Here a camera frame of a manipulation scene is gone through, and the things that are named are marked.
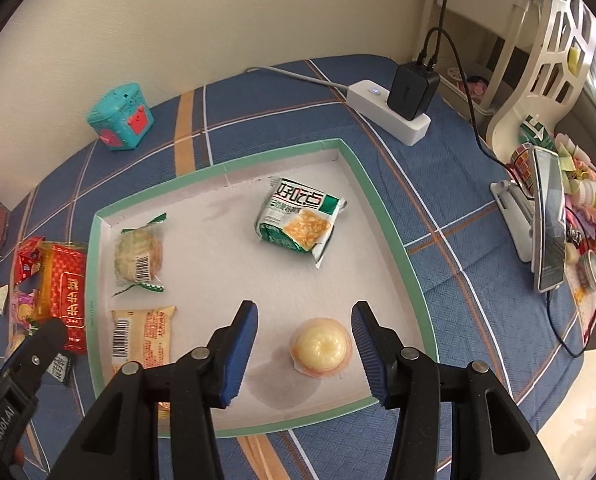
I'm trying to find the smartphone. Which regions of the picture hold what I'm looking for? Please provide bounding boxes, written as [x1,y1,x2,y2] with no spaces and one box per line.
[532,147,567,294]

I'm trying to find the round cookie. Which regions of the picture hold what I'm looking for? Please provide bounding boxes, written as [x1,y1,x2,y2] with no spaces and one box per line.
[112,213,169,297]

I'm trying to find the yellow jelly cup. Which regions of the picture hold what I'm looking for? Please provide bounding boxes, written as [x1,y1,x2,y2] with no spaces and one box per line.
[289,317,354,379]

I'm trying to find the teal toy box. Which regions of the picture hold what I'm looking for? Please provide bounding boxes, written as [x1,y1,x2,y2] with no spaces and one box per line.
[86,86,154,153]

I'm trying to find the pile of colourful trinkets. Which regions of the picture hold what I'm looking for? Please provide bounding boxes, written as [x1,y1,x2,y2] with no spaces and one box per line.
[553,132,596,313]

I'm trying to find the white tray with green rim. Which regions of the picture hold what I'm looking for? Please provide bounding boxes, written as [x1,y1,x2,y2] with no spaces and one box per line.
[88,138,439,440]

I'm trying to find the white wooden shelf unit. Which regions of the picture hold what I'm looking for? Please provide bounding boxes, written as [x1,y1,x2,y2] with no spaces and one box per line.
[418,0,544,113]

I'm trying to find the black charger cable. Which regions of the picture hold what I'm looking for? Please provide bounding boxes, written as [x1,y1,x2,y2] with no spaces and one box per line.
[415,0,526,173]

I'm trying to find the white phone stand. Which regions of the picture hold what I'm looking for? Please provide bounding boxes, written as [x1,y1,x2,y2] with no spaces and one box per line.
[490,180,545,264]

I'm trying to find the colourful puzzle cube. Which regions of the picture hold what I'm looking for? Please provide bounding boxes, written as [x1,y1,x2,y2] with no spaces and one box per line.
[509,142,537,197]

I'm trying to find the white power strip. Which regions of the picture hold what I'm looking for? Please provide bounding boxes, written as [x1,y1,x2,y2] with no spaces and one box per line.
[347,80,431,147]

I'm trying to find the pink cake roll packet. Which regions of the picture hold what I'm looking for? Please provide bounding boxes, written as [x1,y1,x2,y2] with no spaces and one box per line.
[10,287,46,329]

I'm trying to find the small crinkled red snack packet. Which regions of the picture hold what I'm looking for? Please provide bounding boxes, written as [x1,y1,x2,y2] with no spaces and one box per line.
[16,236,46,287]

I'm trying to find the green white cracker packet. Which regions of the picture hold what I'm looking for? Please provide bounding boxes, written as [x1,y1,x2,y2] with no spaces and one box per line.
[254,178,349,269]

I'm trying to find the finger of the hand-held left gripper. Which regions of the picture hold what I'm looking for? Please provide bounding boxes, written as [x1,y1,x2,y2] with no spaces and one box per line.
[8,317,67,397]

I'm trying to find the black charger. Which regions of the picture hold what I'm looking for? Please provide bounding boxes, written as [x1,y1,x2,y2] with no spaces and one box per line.
[388,62,440,121]

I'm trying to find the long red gold-framed packet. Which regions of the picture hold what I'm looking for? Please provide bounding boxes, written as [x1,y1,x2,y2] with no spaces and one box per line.
[40,242,89,357]

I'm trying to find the orange beige biscuit packet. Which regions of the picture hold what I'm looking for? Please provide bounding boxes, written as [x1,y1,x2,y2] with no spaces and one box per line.
[110,306,177,383]

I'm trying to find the grey power strip cord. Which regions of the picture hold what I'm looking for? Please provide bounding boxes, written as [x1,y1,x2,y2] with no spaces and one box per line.
[245,66,351,97]

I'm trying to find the blue plaid cloth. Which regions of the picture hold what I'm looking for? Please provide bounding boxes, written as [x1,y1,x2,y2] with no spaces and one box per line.
[0,55,587,480]

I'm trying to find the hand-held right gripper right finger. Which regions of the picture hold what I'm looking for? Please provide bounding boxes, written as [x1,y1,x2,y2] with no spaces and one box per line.
[352,301,561,480]

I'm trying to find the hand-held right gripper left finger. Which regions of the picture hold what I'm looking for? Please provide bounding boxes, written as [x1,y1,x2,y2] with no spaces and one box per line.
[50,300,259,480]

